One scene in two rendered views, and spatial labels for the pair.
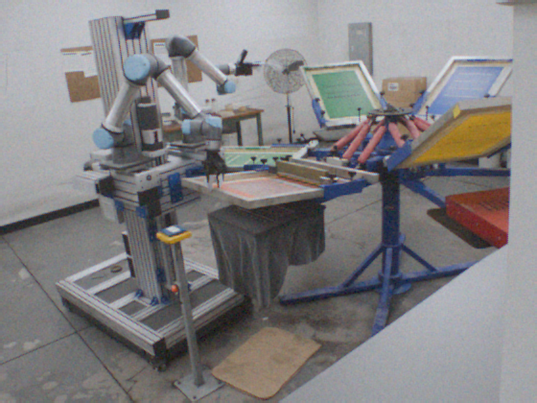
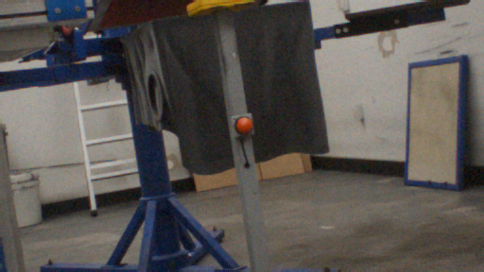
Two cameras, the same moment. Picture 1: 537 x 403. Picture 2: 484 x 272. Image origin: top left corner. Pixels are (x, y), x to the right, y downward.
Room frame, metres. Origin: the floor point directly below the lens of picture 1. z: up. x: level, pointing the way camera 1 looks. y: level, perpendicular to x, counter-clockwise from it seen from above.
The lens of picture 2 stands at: (1.42, 2.51, 0.73)
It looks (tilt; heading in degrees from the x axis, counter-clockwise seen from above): 3 degrees down; 291
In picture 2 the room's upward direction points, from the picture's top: 9 degrees counter-clockwise
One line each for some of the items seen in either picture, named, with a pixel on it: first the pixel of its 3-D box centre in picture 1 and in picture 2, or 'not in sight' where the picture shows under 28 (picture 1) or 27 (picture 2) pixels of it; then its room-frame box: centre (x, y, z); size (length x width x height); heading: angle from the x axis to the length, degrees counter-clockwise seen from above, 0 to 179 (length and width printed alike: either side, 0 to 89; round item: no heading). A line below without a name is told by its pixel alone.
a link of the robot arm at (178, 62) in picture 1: (180, 79); not in sight; (3.05, 0.49, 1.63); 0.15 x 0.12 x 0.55; 23
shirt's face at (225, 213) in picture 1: (266, 209); not in sight; (2.42, 0.03, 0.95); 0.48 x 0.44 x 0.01; 129
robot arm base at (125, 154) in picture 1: (125, 152); not in sight; (2.56, 0.77, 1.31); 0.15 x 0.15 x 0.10
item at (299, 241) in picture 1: (295, 255); not in sight; (2.26, -0.11, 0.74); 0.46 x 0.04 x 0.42; 129
